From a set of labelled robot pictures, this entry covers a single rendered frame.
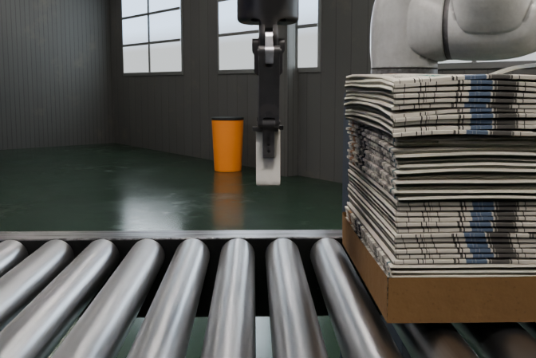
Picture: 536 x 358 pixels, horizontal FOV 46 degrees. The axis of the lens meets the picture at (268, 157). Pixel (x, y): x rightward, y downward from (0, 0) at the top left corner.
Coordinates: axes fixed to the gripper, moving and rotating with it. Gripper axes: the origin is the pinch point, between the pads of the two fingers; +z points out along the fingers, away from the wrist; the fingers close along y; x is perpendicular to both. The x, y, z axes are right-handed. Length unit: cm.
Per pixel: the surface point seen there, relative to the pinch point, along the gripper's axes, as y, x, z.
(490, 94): -23.9, -18.6, -8.2
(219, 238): 11.3, 6.7, 13.2
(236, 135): 644, 21, 50
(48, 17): 946, 327, -115
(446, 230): -23.0, -15.4, 3.9
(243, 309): -16.8, 2.9, 13.4
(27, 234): 13.9, 35.2, 13.0
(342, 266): -3.4, -9.0, 13.1
